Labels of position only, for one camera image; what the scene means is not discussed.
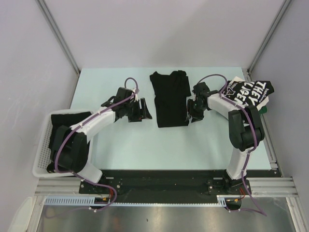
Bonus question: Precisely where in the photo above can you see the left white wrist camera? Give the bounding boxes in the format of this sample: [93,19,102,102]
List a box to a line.
[132,88,140,102]

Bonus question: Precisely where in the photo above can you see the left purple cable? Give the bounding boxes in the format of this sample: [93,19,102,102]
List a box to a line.
[45,77,140,219]

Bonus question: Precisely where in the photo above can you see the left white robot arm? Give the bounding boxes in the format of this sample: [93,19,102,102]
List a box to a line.
[51,87,152,193]

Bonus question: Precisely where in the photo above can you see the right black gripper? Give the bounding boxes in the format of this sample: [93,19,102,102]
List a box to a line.
[185,99,207,122]

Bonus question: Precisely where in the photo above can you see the purple cable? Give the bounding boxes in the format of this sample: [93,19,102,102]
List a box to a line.
[45,77,140,219]
[197,74,267,217]

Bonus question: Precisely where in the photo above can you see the aluminium frame rail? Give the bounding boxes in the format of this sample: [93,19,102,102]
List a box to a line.
[35,177,298,197]

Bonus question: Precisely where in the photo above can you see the black folded lettered t shirt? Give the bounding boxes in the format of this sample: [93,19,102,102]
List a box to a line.
[219,78,276,113]

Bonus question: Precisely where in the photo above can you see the green folded t shirt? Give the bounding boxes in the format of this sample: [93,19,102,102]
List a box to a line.
[259,106,267,115]

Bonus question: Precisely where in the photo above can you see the white slotted cable duct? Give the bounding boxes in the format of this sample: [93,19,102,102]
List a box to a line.
[44,196,226,207]

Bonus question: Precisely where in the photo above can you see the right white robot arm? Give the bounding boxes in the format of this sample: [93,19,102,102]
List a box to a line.
[187,82,265,194]

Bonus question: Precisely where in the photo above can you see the black clothes in basket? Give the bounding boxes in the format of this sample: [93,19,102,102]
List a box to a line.
[47,111,92,173]

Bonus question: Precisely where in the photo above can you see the white plastic laundry basket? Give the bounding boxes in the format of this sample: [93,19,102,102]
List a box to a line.
[32,109,93,178]

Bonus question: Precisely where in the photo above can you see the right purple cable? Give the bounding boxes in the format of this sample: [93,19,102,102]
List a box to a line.
[197,74,267,217]

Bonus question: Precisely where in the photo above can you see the black graphic t shirt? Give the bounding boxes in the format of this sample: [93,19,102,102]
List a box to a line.
[150,70,191,128]

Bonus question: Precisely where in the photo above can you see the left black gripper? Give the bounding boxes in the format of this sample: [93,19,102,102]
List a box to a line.
[124,98,152,123]

